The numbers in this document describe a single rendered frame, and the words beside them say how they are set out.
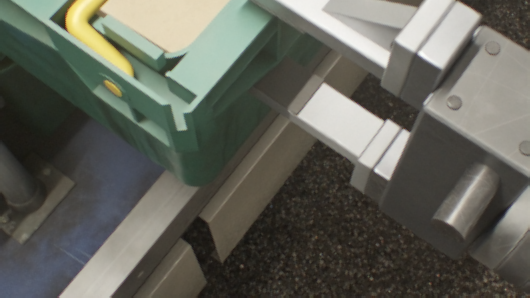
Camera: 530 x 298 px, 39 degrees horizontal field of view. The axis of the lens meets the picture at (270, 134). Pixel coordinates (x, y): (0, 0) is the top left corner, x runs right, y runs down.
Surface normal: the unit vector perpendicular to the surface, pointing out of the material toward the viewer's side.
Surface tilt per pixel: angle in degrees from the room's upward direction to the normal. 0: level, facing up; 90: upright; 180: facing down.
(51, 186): 0
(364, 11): 27
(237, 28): 2
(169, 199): 0
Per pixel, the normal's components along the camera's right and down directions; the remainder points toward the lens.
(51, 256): -0.03, -0.41
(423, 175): -0.59, 0.74
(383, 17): -0.40, -0.61
